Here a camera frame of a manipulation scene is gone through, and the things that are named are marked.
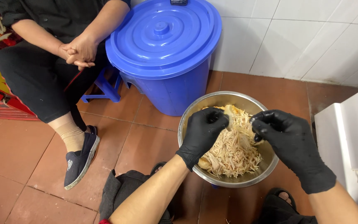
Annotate blue plastic bucket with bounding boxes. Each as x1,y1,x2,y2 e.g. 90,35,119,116
119,57,212,117

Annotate stainless steel bowl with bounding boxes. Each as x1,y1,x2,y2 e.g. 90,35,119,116
177,91,280,189

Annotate person's dark trousers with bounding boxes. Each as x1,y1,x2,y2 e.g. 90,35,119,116
99,169,318,224

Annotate blue plastic stool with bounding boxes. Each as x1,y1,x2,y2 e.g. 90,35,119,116
80,65,124,103

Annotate blue plastic bucket lid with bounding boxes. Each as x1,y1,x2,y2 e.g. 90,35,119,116
105,0,223,80

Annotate person's right hand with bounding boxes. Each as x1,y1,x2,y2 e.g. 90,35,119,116
249,110,337,195

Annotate person's black right sandal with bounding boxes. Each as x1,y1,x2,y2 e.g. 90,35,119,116
267,187,297,213

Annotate person's black left sandal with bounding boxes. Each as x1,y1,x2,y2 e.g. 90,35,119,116
150,161,168,177

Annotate heap of shredded chicken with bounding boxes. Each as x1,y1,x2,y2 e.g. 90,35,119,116
197,105,264,179

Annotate pale cooked chicken piece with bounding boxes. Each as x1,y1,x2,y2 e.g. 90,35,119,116
223,105,236,131

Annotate person's black sandal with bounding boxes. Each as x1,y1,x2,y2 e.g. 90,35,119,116
267,187,297,213
150,161,168,177

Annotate person's left hand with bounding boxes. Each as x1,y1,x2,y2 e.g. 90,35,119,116
176,107,229,172

